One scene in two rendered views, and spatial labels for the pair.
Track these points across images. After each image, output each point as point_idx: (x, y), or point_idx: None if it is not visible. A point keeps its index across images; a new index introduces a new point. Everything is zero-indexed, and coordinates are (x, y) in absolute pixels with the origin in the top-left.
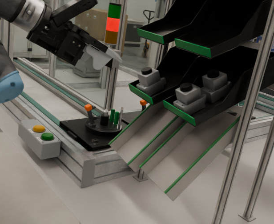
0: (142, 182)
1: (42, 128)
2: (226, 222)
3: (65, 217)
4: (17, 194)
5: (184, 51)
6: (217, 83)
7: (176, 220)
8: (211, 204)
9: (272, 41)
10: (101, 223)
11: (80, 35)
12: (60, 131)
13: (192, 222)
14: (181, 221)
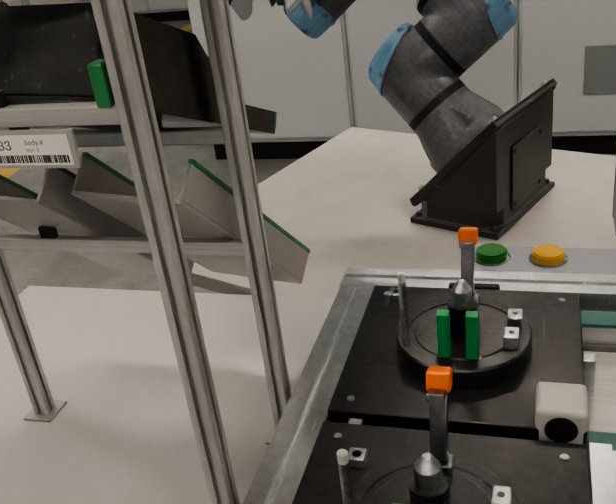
0: (269, 426)
1: (534, 252)
2: (18, 456)
3: (303, 288)
4: (411, 267)
5: (158, 56)
6: None
7: (129, 393)
8: (64, 486)
9: None
10: (247, 311)
11: None
12: (519, 284)
13: (95, 410)
14: (119, 397)
